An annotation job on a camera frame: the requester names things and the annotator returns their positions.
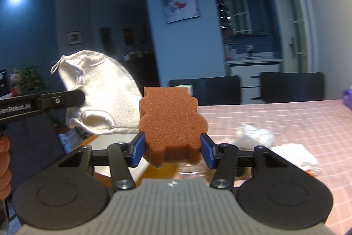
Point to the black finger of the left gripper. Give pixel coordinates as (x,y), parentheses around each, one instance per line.
(23,107)

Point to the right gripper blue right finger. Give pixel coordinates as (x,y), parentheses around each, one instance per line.
(209,151)

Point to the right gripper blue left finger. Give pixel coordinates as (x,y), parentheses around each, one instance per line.
(136,149)

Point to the brown bear-shaped sponge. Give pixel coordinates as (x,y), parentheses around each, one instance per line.
(172,125)

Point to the white plastic wrap flower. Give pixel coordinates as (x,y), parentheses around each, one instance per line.
(249,136)

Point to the white drawstring cloth bag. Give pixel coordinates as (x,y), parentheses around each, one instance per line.
(111,94)

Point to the white gauze cloth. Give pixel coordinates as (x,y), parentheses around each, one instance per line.
(298,155)

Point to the green potted plant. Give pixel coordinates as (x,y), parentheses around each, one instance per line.
(31,81)

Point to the orange white storage box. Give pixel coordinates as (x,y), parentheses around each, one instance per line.
(111,164)

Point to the black dining chair left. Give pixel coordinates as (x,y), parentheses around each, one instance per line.
(224,90)

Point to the black dining chair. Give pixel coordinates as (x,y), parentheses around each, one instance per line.
(278,87)
(224,90)

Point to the white sideboard cabinet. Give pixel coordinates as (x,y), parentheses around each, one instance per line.
(249,70)

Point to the black dining chair right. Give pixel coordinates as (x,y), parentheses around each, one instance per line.
(278,87)

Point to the pink checkered tablecloth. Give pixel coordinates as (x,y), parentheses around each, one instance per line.
(322,127)

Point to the white glass door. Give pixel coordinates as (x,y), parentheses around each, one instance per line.
(297,35)

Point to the purple tissue pack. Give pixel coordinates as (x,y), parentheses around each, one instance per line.
(347,98)

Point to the framed wall picture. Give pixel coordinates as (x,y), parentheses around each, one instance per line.
(178,10)

